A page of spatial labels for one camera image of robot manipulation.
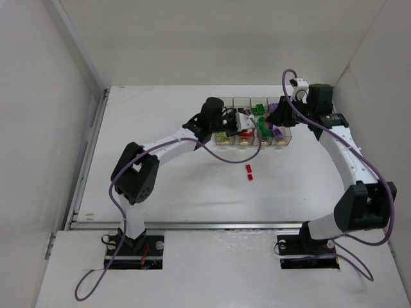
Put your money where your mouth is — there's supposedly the purple lego brick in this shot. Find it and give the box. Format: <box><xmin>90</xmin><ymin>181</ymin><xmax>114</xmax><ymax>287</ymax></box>
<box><xmin>268</xmin><ymin>103</ymin><xmax>279</xmax><ymax>114</ymax></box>

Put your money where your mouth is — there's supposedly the purple lego piece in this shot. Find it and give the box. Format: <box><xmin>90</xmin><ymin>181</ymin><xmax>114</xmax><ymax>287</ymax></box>
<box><xmin>272</xmin><ymin>126</ymin><xmax>284</xmax><ymax>140</ymax></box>

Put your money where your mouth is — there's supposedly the green lego plate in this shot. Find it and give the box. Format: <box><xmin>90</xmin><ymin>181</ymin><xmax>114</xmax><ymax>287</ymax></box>
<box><xmin>251</xmin><ymin>104</ymin><xmax>265</xmax><ymax>116</ymax></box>

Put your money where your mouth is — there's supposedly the red flower lego piece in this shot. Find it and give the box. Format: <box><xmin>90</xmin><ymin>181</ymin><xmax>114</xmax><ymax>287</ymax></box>
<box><xmin>239</xmin><ymin>131</ymin><xmax>254</xmax><ymax>139</ymax></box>

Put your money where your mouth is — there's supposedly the small green lego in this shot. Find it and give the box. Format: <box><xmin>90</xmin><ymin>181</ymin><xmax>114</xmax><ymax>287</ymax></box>
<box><xmin>257</xmin><ymin>116</ymin><xmax>273</xmax><ymax>140</ymax></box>

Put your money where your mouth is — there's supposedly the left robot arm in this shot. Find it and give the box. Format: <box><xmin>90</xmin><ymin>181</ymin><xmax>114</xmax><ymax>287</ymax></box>
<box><xmin>109</xmin><ymin>97</ymin><xmax>259</xmax><ymax>250</ymax></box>

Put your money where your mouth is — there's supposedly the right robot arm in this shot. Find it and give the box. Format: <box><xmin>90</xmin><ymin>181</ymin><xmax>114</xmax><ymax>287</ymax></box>
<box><xmin>266</xmin><ymin>78</ymin><xmax>397</xmax><ymax>246</ymax></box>

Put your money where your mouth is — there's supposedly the clear bin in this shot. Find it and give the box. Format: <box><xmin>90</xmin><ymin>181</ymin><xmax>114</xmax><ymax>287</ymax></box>
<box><xmin>214</xmin><ymin>97</ymin><xmax>235</xmax><ymax>146</ymax></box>
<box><xmin>250</xmin><ymin>96</ymin><xmax>274</xmax><ymax>148</ymax></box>
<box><xmin>265</xmin><ymin>96</ymin><xmax>292</xmax><ymax>146</ymax></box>
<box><xmin>233</xmin><ymin>97</ymin><xmax>254</xmax><ymax>146</ymax></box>

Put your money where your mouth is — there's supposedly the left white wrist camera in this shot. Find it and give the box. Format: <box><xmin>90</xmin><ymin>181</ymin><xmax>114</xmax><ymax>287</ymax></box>
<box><xmin>235</xmin><ymin>114</ymin><xmax>256</xmax><ymax>131</ymax></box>

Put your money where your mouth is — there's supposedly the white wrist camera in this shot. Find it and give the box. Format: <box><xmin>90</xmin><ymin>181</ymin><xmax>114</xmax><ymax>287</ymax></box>
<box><xmin>235</xmin><ymin>114</ymin><xmax>256</xmax><ymax>131</ymax></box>
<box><xmin>290</xmin><ymin>78</ymin><xmax>309</xmax><ymax>101</ymax></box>

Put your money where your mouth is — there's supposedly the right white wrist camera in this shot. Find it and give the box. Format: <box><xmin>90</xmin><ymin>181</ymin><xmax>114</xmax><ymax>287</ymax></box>
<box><xmin>290</xmin><ymin>78</ymin><xmax>309</xmax><ymax>101</ymax></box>

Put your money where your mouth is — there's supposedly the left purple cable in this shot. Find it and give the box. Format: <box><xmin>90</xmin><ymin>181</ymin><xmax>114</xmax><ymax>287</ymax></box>
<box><xmin>74</xmin><ymin>110</ymin><xmax>265</xmax><ymax>302</ymax></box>

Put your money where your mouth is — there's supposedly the purple cable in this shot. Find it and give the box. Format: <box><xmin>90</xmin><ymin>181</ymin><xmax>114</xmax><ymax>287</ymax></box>
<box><xmin>74</xmin><ymin>110</ymin><xmax>265</xmax><ymax>302</ymax></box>
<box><xmin>281</xmin><ymin>68</ymin><xmax>396</xmax><ymax>282</ymax></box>

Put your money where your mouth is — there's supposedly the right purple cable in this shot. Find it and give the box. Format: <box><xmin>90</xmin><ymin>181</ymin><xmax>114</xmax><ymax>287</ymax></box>
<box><xmin>281</xmin><ymin>68</ymin><xmax>396</xmax><ymax>282</ymax></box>

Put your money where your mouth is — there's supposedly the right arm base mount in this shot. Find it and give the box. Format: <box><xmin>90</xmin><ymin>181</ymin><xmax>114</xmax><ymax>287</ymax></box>
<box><xmin>274</xmin><ymin>232</ymin><xmax>340</xmax><ymax>270</ymax></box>

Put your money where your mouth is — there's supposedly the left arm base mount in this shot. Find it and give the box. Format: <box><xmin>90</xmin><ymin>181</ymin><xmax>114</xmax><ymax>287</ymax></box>
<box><xmin>101</xmin><ymin>234</ymin><xmax>165</xmax><ymax>270</ymax></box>

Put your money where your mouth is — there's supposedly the aluminium rail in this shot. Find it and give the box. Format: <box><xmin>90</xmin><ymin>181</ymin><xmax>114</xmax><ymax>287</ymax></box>
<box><xmin>66</xmin><ymin>221</ymin><xmax>302</xmax><ymax>230</ymax></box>

